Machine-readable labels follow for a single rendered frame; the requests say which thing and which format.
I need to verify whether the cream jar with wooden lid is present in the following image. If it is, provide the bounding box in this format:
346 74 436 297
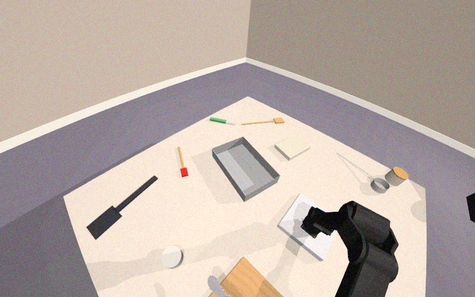
385 167 409 187

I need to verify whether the red block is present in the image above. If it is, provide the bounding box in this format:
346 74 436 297
178 147 188 177

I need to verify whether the wooden board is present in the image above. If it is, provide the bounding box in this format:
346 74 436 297
220 257 283 297

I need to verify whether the cream flat square slab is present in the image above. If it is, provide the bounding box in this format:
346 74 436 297
275 134 311 161

